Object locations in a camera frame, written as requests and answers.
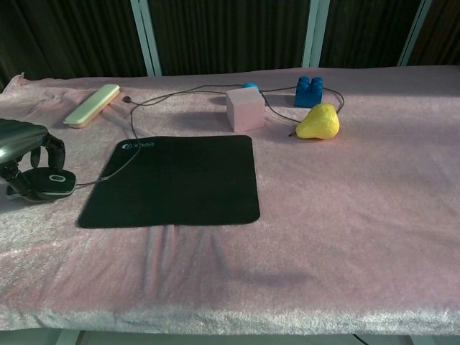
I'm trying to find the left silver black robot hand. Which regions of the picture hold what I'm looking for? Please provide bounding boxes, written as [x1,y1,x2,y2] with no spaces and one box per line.
[0,118,68,201]

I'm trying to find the black wired computer mouse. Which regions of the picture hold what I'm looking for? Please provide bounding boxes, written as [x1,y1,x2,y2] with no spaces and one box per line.
[6,166,78,202]

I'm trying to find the black mouse pad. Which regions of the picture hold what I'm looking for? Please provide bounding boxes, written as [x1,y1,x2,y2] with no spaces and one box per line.
[78,134,261,229]

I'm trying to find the cream pencil case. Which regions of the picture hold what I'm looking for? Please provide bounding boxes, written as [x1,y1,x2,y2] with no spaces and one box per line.
[63,83,121,129]

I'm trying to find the pink foam cube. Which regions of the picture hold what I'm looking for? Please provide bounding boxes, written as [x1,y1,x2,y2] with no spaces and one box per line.
[225,88,267,133]

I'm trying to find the blue building block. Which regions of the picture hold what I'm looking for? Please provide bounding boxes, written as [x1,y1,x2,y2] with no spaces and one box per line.
[294,75,324,108]

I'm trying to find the yellow toy pear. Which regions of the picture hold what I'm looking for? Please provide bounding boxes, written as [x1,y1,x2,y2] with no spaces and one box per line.
[287,103,341,141]

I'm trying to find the pink plush table cloth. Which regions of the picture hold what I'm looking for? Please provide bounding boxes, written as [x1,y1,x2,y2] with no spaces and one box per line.
[0,64,460,334]

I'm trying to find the black cable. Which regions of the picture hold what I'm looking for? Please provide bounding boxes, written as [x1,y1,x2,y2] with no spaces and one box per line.
[74,83,345,188]

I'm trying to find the light window frame post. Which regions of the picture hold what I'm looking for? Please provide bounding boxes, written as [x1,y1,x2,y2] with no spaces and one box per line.
[129,0,162,77]
[302,0,331,68]
[397,0,433,68]

